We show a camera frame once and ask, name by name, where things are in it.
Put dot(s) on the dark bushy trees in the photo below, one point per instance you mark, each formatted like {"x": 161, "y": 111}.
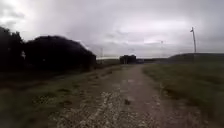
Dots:
{"x": 56, "y": 53}

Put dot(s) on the gravel dirt track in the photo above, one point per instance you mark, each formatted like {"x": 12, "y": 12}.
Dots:
{"x": 130, "y": 83}

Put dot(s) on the pale lamp pole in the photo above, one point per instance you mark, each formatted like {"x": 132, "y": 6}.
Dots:
{"x": 194, "y": 40}

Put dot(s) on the dark low embankment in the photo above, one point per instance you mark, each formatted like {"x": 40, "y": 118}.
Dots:
{"x": 196, "y": 56}

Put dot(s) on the dark tree clump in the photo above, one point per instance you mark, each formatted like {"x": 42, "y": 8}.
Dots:
{"x": 127, "y": 59}

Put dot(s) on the grass verge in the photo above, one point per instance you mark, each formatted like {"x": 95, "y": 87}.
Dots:
{"x": 30, "y": 96}
{"x": 193, "y": 80}

